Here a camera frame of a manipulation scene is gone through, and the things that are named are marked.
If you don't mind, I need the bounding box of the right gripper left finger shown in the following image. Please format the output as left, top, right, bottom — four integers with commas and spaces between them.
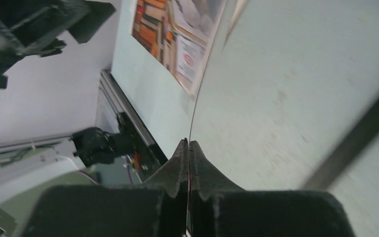
20, 139, 188, 237

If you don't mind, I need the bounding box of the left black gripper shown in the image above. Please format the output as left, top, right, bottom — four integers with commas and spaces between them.
0, 0, 116, 89

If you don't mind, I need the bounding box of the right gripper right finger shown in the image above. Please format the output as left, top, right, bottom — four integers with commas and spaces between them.
189, 141, 354, 237

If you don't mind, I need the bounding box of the cat photo print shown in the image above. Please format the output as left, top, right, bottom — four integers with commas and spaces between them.
132, 0, 226, 96

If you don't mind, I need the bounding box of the black picture frame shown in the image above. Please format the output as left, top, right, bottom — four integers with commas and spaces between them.
301, 98, 379, 190

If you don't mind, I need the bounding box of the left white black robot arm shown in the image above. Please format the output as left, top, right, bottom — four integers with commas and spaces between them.
0, 0, 116, 237

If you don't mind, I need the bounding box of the white photo mat board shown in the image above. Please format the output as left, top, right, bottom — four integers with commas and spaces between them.
223, 0, 249, 47

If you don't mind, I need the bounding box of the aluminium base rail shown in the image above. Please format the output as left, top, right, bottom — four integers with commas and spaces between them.
0, 69, 167, 165

